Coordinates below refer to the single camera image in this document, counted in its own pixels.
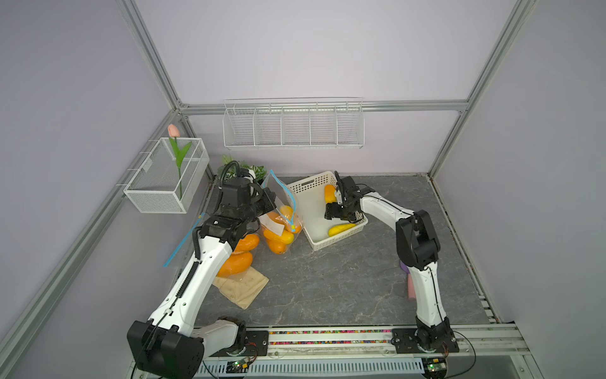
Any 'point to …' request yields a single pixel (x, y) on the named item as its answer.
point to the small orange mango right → (248, 243)
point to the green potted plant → (259, 171)
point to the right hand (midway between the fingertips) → (332, 214)
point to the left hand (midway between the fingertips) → (277, 195)
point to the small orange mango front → (287, 211)
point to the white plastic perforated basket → (312, 204)
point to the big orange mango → (276, 246)
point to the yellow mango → (339, 228)
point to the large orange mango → (237, 263)
